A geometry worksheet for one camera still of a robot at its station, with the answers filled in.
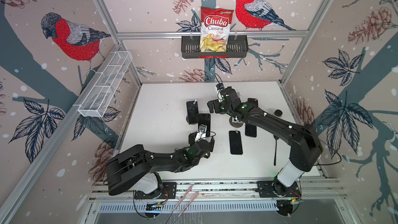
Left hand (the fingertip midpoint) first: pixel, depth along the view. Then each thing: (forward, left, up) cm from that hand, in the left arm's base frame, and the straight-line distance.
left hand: (208, 133), depth 84 cm
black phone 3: (+29, -34, -9) cm, 46 cm away
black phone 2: (+12, +2, -4) cm, 12 cm away
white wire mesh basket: (+4, +53, +22) cm, 58 cm away
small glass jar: (+13, -43, +1) cm, 45 cm away
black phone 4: (-1, -16, -10) cm, 19 cm away
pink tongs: (-31, +13, -7) cm, 34 cm away
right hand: (+15, -3, +11) cm, 19 cm away
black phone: (+14, +9, +1) cm, 17 cm away
